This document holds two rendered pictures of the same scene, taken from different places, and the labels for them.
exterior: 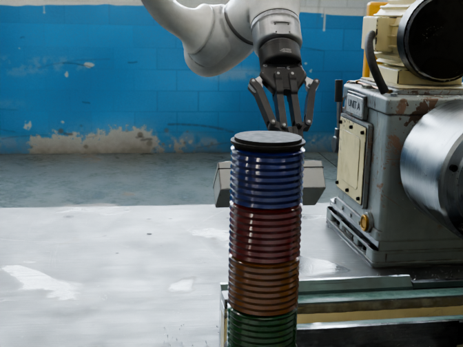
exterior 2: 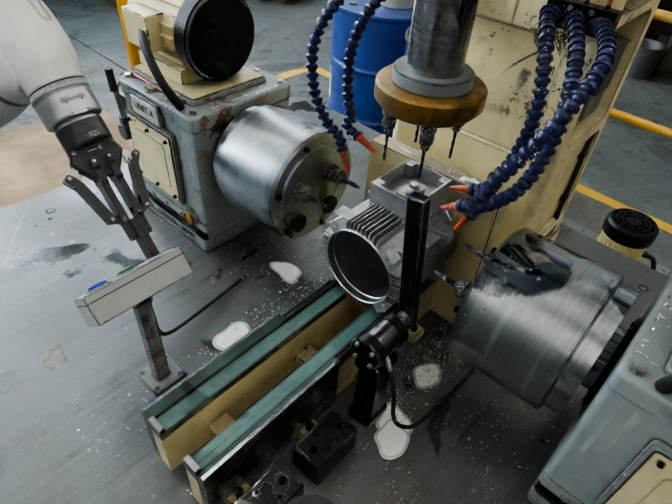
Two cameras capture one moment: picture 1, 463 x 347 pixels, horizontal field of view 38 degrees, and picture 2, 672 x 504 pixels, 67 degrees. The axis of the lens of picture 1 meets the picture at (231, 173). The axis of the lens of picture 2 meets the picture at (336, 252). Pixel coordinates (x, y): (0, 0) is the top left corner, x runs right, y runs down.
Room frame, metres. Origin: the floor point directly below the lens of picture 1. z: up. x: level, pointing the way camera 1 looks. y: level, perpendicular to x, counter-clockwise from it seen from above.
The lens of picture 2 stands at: (0.41, 0.07, 1.66)
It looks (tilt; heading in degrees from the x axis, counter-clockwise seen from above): 41 degrees down; 319
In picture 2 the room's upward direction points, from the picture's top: 5 degrees clockwise
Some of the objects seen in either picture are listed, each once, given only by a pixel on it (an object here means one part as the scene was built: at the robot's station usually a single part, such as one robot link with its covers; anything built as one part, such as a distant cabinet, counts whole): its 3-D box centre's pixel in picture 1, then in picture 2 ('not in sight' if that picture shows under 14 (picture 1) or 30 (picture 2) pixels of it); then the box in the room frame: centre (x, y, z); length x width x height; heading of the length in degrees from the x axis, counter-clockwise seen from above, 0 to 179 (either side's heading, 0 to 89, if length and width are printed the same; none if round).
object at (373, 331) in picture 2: not in sight; (448, 328); (0.74, -0.52, 0.92); 0.45 x 0.13 x 0.24; 99
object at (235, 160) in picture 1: (266, 173); not in sight; (0.53, -0.03, 1.19); 0.06 x 0.06 x 0.04
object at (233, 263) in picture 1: (263, 277); not in sight; (0.53, -0.03, 1.10); 0.06 x 0.06 x 0.04
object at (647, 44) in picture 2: not in sight; (641, 59); (2.17, -4.85, 0.14); 0.30 x 0.30 x 0.27
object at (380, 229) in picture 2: not in sight; (389, 243); (0.91, -0.51, 1.02); 0.20 x 0.19 x 0.19; 99
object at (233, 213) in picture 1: (264, 226); not in sight; (0.53, -0.03, 1.14); 0.06 x 0.06 x 0.04
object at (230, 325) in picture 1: (261, 326); not in sight; (0.53, -0.03, 1.05); 0.06 x 0.06 x 0.04
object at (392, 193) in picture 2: not in sight; (409, 196); (0.92, -0.55, 1.11); 0.12 x 0.11 x 0.07; 99
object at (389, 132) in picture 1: (412, 164); (205, 142); (1.50, -0.41, 0.99); 0.35 x 0.31 x 0.37; 9
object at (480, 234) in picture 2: not in sight; (430, 226); (0.94, -0.67, 0.97); 0.30 x 0.11 x 0.34; 9
